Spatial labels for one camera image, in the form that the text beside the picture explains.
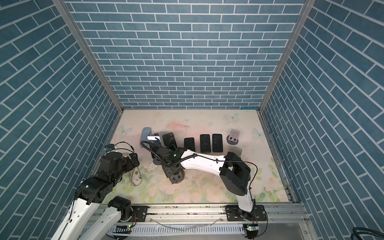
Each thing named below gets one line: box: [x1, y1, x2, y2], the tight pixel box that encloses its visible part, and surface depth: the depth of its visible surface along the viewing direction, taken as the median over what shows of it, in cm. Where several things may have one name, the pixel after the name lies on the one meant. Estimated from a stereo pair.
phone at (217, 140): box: [212, 133, 223, 153], surface depth 104 cm
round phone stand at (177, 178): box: [169, 169, 185, 185], surface depth 82 cm
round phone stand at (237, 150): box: [231, 146, 242, 158], surface depth 92 cm
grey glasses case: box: [139, 127, 152, 148], surface depth 107 cm
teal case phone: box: [200, 134, 211, 153], surface depth 106 cm
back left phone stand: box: [153, 158, 162, 165], surface depth 93 cm
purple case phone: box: [162, 132, 177, 147], surface depth 91 cm
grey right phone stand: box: [226, 129, 240, 145], surface depth 101 cm
